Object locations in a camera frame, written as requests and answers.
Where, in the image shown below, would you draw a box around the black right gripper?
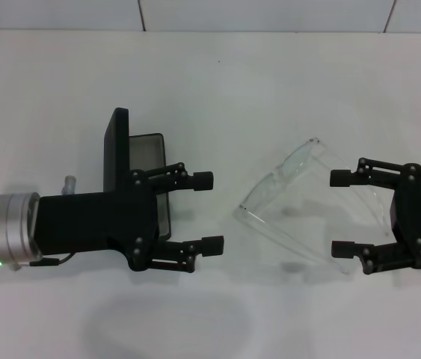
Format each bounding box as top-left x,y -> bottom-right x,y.
329,157 -> 421,276

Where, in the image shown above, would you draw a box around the thin black left gripper cable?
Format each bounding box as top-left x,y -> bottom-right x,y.
30,254 -> 75,267

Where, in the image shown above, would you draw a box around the black glasses case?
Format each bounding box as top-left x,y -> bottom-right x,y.
102,107 -> 173,240

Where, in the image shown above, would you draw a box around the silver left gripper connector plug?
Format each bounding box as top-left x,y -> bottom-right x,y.
60,174 -> 79,196

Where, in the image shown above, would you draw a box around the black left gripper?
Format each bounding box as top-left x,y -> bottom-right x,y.
32,168 -> 159,272

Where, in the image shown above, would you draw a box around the clear white glasses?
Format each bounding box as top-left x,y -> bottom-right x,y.
232,136 -> 393,277

